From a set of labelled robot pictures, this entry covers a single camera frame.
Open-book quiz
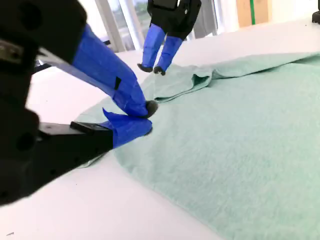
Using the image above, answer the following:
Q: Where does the grey hanging cloth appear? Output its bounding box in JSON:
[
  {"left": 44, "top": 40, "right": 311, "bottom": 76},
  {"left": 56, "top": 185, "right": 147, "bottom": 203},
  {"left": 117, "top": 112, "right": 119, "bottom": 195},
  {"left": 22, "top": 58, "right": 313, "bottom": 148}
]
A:
[{"left": 193, "top": 0, "right": 220, "bottom": 38}]

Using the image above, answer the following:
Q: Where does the wooden panel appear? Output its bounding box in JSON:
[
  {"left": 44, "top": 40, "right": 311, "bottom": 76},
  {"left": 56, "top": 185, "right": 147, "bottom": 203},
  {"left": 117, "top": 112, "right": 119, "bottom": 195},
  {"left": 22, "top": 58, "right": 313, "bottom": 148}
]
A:
[{"left": 236, "top": 0, "right": 273, "bottom": 28}]

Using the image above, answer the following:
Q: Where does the green t-shirt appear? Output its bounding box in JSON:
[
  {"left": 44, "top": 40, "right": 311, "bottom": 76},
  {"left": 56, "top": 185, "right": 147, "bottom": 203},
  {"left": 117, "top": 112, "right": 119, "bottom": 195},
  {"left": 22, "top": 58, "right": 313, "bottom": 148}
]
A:
[{"left": 74, "top": 51, "right": 320, "bottom": 240}]

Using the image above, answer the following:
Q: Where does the white window frame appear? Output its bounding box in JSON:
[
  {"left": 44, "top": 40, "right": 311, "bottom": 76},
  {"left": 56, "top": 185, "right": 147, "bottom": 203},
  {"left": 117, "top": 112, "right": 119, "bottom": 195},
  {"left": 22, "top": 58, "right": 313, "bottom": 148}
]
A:
[{"left": 94, "top": 0, "right": 151, "bottom": 52}]

